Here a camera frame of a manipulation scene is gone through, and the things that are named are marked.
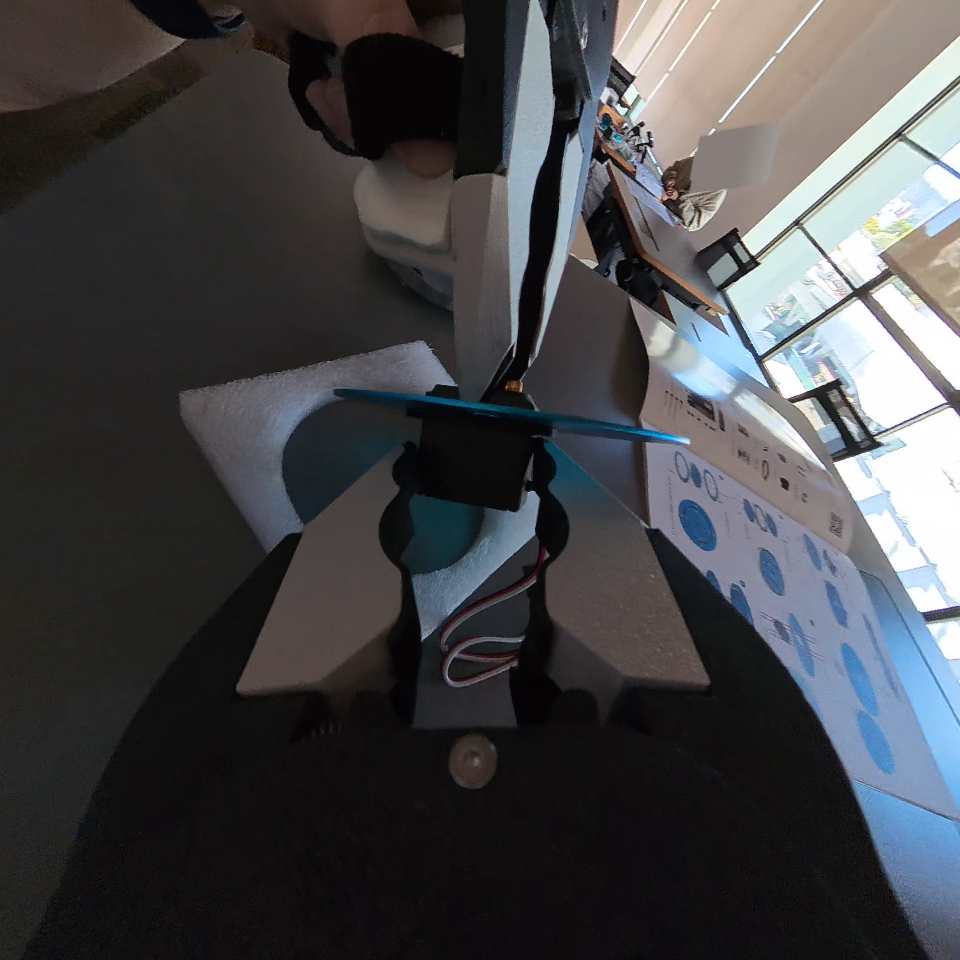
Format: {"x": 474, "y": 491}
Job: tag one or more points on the blue round metal plate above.
{"x": 592, "y": 427}

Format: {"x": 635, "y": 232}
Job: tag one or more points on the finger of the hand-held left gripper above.
{"x": 487, "y": 285}
{"x": 571, "y": 210}

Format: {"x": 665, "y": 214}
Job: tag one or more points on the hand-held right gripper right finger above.
{"x": 630, "y": 615}

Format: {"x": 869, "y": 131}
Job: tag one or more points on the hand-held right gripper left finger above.
{"x": 322, "y": 600}

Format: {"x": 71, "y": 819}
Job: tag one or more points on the black frame chair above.
{"x": 855, "y": 446}
{"x": 739, "y": 238}

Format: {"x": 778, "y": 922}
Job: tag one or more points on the wood-edged dark desk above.
{"x": 660, "y": 240}

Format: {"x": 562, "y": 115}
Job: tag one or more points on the large grid window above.
{"x": 862, "y": 337}

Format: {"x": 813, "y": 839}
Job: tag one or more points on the dark grey desk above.
{"x": 150, "y": 300}

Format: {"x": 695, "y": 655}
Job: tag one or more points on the white foam sheet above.
{"x": 240, "y": 420}

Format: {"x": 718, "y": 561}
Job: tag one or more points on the open instruction booklet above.
{"x": 787, "y": 600}

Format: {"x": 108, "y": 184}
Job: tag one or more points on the person's left hand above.
{"x": 390, "y": 15}

